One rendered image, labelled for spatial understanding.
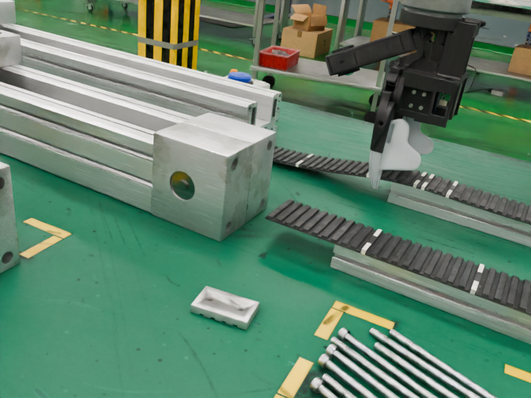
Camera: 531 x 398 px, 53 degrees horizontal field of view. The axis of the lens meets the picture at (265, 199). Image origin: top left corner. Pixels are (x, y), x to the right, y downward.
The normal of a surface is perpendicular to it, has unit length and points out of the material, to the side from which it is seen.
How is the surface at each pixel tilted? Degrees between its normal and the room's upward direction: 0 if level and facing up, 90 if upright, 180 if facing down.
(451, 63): 90
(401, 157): 80
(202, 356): 0
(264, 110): 90
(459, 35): 90
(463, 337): 0
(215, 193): 90
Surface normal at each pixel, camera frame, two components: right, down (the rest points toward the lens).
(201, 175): -0.48, 0.34
